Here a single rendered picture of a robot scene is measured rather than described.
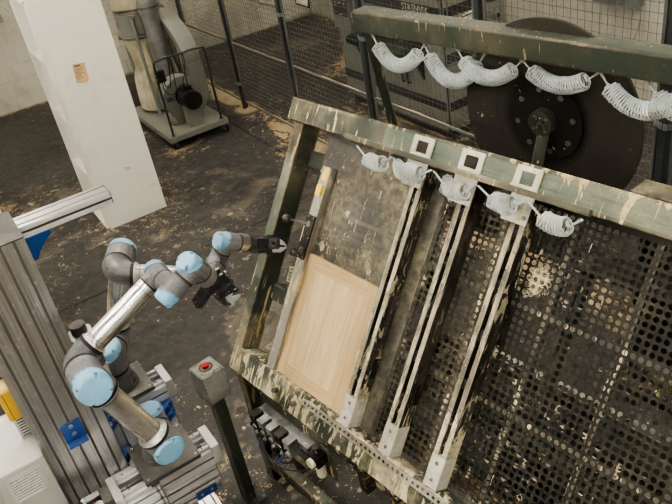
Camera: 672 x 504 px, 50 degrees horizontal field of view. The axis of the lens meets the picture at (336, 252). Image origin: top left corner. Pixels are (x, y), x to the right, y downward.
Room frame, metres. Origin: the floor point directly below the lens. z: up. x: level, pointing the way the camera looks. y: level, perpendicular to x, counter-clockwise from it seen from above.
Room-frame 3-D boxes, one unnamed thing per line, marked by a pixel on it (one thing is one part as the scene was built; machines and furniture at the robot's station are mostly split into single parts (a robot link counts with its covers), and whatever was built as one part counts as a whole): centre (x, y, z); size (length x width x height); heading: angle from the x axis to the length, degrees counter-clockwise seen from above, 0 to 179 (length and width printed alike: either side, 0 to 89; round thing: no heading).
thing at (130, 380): (2.46, 1.02, 1.09); 0.15 x 0.15 x 0.10
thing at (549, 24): (2.59, -0.89, 1.85); 0.80 x 0.06 x 0.80; 36
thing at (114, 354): (2.47, 1.02, 1.20); 0.13 x 0.12 x 0.14; 179
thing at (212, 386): (2.60, 0.69, 0.84); 0.12 x 0.12 x 0.18; 36
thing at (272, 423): (2.29, 0.37, 0.69); 0.50 x 0.14 x 0.24; 36
